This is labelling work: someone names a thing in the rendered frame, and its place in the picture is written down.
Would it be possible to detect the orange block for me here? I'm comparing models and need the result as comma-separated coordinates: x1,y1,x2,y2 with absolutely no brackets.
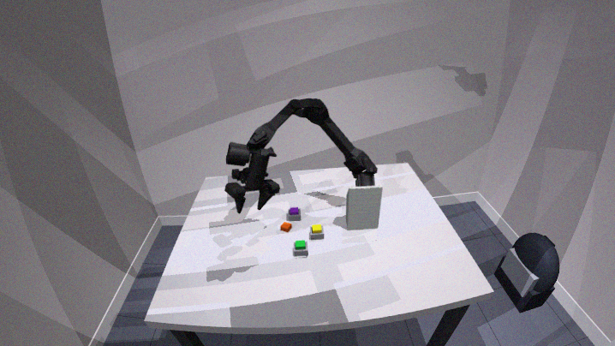
280,222,292,232

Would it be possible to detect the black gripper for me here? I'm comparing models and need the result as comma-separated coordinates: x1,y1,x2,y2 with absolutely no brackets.
224,167,280,213

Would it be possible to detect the yellow button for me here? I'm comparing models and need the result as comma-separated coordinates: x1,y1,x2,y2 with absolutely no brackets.
310,224,325,241

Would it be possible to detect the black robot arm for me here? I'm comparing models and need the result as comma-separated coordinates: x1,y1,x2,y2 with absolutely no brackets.
226,98,377,187

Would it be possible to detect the green button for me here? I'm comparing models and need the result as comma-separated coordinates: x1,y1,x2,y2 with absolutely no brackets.
294,241,308,257

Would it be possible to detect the purple button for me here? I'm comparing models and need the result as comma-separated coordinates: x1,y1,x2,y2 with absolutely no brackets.
288,207,301,221

